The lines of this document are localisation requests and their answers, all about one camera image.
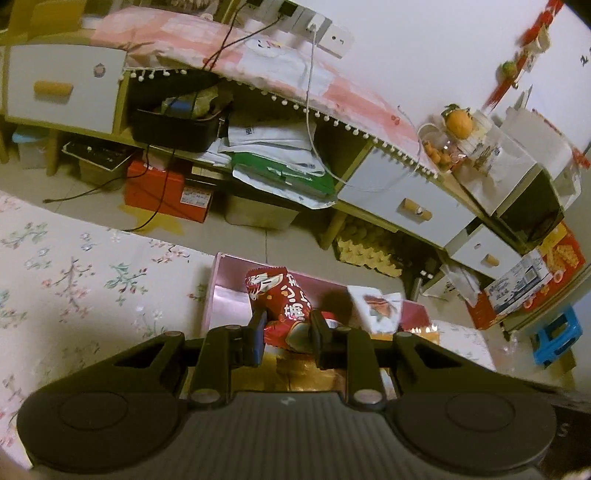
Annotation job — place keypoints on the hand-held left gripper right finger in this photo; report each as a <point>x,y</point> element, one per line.
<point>316,337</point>

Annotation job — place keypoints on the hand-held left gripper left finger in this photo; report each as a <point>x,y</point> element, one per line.
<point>257,339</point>

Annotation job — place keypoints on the pink box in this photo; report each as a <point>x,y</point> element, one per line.
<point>226,304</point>

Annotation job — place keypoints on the red snack packet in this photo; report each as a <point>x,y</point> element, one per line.
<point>286,295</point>

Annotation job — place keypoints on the white snack packet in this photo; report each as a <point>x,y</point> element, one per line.
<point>376,309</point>

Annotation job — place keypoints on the stack of egg trays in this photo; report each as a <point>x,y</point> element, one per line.
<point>364,254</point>

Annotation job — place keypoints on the blue plastic stool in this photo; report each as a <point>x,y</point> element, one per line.
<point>556,337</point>

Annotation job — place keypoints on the beige plastic bin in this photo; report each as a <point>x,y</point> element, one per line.
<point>258,212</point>

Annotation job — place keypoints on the white printed bag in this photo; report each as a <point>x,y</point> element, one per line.
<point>455,284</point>

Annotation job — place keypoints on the wide white drawer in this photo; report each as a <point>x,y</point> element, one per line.
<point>369,184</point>

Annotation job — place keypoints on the blue and white carton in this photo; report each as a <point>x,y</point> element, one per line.
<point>512,281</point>

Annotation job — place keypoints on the floral cloth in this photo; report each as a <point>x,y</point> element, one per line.
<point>92,286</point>

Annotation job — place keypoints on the green folder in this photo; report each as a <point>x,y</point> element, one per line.
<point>258,164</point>

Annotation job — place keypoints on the small white drawer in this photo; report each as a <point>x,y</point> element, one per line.
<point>471,251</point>

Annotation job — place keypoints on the red and yellow box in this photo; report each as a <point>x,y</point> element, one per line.
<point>563,254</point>

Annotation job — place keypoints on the orange box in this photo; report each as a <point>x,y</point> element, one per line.
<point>152,189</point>

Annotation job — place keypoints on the stack of white papers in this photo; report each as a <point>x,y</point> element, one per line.
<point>263,138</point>

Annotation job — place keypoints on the white microwave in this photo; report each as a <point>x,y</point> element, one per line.
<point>531,217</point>

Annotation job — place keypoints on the black storage bin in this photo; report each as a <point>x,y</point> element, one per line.
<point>175,134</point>

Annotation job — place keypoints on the glass jar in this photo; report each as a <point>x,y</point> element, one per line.
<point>436,147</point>

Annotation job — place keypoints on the clear plastic bin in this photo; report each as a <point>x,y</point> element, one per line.
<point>99,174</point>

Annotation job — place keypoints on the pink checked cloth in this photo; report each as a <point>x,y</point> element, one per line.
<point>351,101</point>

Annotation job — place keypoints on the orange fruit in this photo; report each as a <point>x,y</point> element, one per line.
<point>458,122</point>

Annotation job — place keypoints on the stack of paper cups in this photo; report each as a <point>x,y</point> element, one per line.
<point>478,134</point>

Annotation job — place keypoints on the wooden low cabinet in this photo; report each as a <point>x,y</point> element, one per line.
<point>121,110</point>

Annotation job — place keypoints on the white paper bag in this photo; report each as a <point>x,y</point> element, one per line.
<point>531,134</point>

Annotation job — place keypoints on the blue-lid plastic bin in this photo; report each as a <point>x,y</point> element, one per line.
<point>30,147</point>

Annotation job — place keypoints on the white charger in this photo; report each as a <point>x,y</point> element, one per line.
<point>314,23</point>

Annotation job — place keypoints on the white drawer with sticker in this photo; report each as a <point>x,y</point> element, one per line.
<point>27,69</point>

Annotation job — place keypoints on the cardboard box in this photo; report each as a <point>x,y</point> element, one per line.
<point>46,23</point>

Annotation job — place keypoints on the white wall socket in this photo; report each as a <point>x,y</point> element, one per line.
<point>334,39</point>

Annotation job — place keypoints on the grey wall socket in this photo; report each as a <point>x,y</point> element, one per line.
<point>304,21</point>
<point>288,9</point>

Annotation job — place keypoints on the red wall hanging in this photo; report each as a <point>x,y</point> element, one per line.
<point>508,69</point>

